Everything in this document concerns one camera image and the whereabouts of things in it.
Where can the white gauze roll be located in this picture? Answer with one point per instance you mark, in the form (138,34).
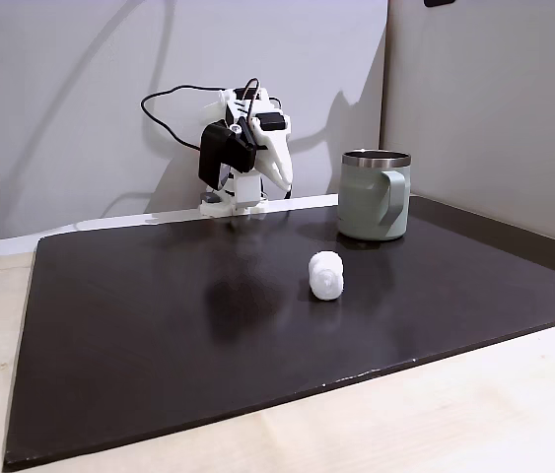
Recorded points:
(326,276)

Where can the sage green metal mug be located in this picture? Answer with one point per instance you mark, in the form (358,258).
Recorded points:
(370,197)

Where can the black table mat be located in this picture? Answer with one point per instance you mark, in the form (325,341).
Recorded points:
(208,320)

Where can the black camera box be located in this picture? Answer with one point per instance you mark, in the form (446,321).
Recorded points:
(223,153)

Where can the black wall fixture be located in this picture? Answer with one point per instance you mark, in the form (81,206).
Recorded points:
(438,2)

